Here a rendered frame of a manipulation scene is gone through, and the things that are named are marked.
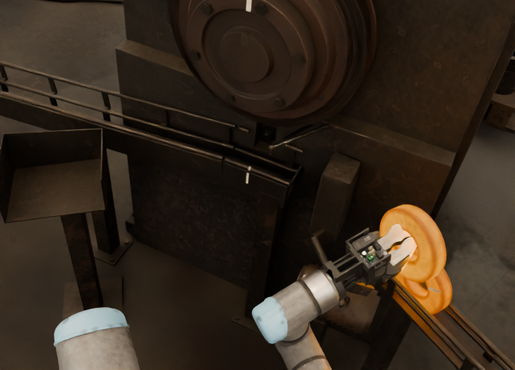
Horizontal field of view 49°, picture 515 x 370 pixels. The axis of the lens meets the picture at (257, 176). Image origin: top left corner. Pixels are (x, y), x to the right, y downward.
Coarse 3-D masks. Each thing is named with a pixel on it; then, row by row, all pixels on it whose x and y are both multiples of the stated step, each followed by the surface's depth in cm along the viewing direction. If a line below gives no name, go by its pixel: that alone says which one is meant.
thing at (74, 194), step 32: (0, 160) 148; (32, 160) 162; (64, 160) 164; (96, 160) 166; (0, 192) 146; (32, 192) 157; (64, 192) 157; (96, 192) 157; (64, 224) 164; (64, 288) 204; (96, 288) 189
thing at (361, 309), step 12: (312, 264) 156; (300, 276) 154; (360, 300) 148; (372, 300) 148; (336, 312) 149; (348, 312) 148; (360, 312) 148; (372, 312) 148; (312, 324) 159; (324, 324) 157; (336, 324) 152; (348, 324) 150; (360, 324) 148
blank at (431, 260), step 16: (400, 208) 112; (416, 208) 111; (384, 224) 118; (400, 224) 113; (416, 224) 109; (432, 224) 108; (416, 240) 110; (432, 240) 107; (416, 256) 116; (432, 256) 107; (416, 272) 113; (432, 272) 109
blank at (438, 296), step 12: (396, 276) 137; (444, 276) 126; (408, 288) 135; (420, 288) 135; (432, 288) 127; (444, 288) 125; (420, 300) 133; (432, 300) 129; (444, 300) 126; (432, 312) 130
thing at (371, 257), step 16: (352, 240) 107; (368, 240) 106; (352, 256) 106; (368, 256) 105; (384, 256) 105; (336, 272) 103; (352, 272) 104; (368, 272) 104; (384, 272) 108; (336, 288) 104
